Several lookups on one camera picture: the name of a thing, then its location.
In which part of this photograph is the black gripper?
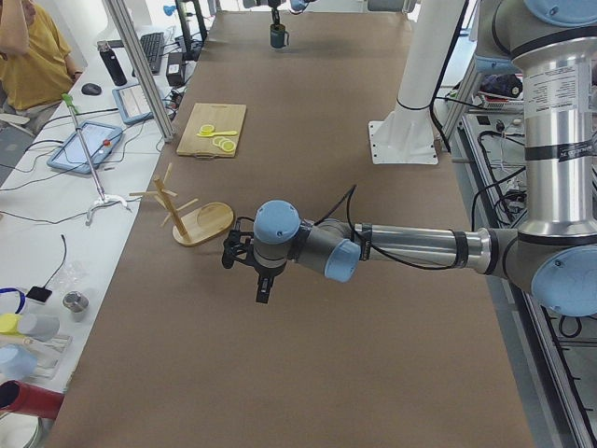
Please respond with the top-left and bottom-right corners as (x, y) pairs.
(267, 0), (283, 27)
(256, 259), (286, 303)

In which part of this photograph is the dark blue ribbed mug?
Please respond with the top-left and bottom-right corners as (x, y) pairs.
(270, 24), (289, 49)

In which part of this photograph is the wooden cup storage rack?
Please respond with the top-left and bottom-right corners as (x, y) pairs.
(130, 163), (234, 247)

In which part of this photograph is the small metal cup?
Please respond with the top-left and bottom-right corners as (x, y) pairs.
(62, 290), (89, 322)

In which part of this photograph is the grey cup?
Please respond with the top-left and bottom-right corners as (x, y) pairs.
(17, 314), (60, 342)

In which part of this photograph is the yellow cup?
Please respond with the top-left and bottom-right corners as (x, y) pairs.
(0, 314), (22, 335)

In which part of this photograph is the light blue cup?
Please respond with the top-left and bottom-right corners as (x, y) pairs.
(1, 344), (37, 380)

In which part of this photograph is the black power adapter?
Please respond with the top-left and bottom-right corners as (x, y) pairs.
(166, 52), (186, 87)

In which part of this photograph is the wooden cutting board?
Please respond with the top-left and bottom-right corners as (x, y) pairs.
(176, 103), (247, 158)

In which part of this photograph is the yellow plastic knife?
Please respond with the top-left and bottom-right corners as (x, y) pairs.
(196, 131), (238, 138)

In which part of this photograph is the black keyboard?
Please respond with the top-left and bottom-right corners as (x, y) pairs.
(139, 32), (165, 75)

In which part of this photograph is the lemon slice top of pair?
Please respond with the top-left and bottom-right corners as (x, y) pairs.
(199, 124), (215, 135)

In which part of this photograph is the blue teach pendant far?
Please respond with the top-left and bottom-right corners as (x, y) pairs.
(112, 83), (154, 125)

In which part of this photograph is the blue teach pendant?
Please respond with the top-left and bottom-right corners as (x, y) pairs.
(46, 119), (124, 175)
(112, 83), (154, 125)

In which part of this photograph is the black water bottle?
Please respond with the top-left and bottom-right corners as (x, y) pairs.
(97, 40), (128, 87)

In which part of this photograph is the computer mouse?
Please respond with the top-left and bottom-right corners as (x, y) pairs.
(81, 83), (103, 96)

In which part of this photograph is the blue teach pendant near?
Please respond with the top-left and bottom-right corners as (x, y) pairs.
(46, 119), (124, 175)

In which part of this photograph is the metal grabber stick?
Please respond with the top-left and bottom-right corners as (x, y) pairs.
(62, 93), (131, 227)

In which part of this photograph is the person in yellow shirt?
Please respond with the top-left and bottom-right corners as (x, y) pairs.
(1, 1), (83, 134)

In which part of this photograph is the red cylinder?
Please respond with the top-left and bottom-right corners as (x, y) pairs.
(1, 380), (64, 420)

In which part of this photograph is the aluminium frame post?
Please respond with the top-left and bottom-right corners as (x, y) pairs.
(104, 0), (174, 143)

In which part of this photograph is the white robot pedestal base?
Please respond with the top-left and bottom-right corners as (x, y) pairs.
(368, 1), (468, 165)

